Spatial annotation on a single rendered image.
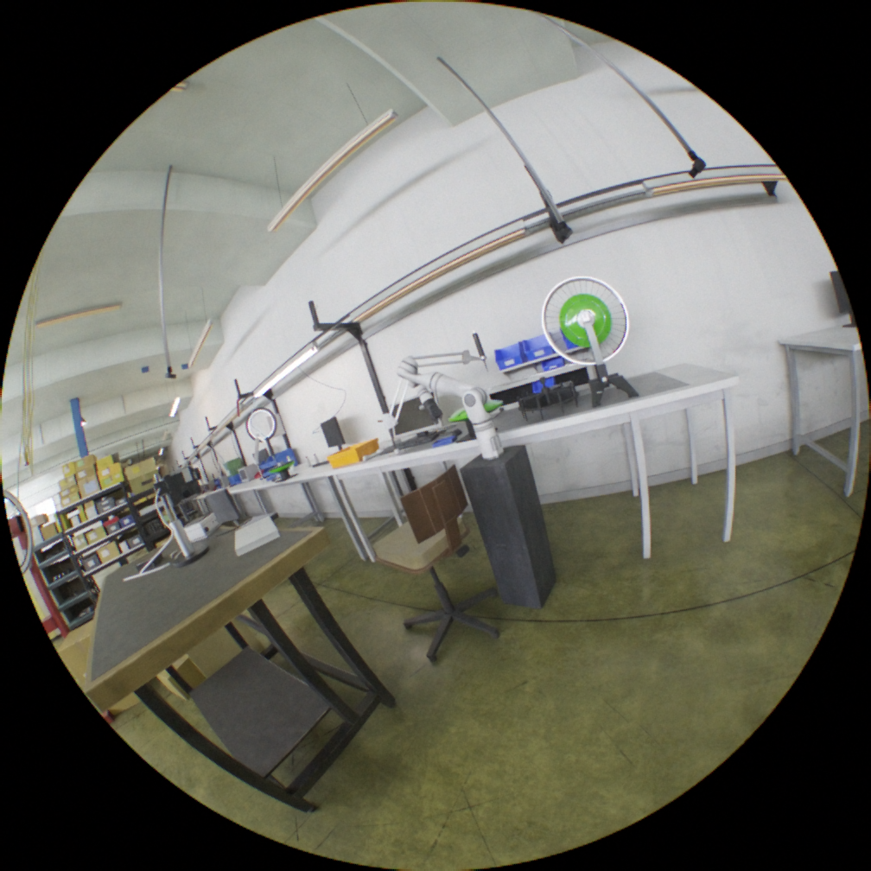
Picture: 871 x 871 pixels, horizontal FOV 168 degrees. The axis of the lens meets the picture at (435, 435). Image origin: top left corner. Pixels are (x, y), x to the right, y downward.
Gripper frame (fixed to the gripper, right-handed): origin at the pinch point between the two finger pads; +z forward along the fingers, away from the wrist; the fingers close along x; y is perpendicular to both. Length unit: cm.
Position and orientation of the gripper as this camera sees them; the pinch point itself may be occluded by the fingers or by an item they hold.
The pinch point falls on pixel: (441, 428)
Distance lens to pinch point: 175.0
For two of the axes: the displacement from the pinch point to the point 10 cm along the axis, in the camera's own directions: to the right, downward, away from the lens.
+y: 2.0, -4.4, -8.8
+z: 4.7, 8.3, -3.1
